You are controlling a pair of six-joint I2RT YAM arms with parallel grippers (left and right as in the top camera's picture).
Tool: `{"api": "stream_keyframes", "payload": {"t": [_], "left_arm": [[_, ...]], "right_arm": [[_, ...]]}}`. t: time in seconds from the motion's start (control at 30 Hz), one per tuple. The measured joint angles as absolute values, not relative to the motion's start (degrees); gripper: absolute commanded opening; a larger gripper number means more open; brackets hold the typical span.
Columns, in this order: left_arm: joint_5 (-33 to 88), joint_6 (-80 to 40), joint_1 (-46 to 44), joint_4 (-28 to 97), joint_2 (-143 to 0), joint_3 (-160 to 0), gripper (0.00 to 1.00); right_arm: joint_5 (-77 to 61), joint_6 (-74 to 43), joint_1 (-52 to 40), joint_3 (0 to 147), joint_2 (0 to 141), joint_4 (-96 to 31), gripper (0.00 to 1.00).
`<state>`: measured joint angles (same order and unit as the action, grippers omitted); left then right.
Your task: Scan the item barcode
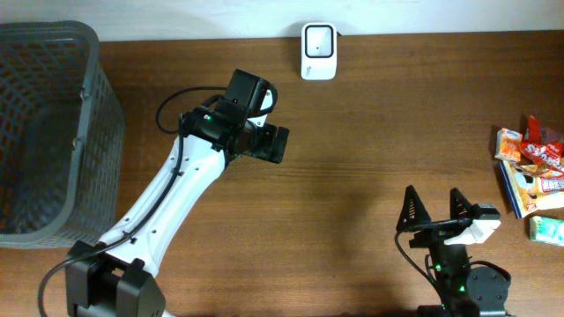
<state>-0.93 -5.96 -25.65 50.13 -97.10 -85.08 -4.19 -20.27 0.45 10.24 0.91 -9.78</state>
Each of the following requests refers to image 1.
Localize grey plastic mesh basket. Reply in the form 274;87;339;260
1;21;125;249

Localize red Hacks candy bag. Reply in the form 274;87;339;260
521;116;563;173

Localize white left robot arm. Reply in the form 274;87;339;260
63;70;289;316

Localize white barcode scanner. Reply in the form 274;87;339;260
301;22;338;81

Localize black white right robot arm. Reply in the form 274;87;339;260
394;185;512;317

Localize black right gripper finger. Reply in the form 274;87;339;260
449;188;471;219
396;185;431;232

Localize orange tissue pack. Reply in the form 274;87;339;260
494;128;523;163

